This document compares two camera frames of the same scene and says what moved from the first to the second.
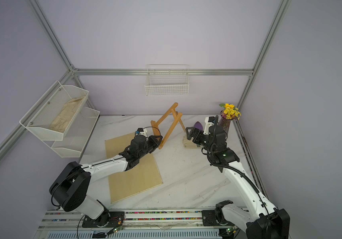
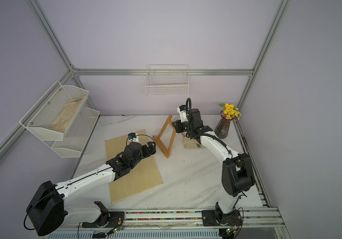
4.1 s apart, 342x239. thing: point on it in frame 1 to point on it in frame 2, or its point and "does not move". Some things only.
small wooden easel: [155, 128] to [165, 151]
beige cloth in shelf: [69, 109] does not move
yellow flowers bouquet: [230, 112] does not move
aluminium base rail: [161, 224] does not move
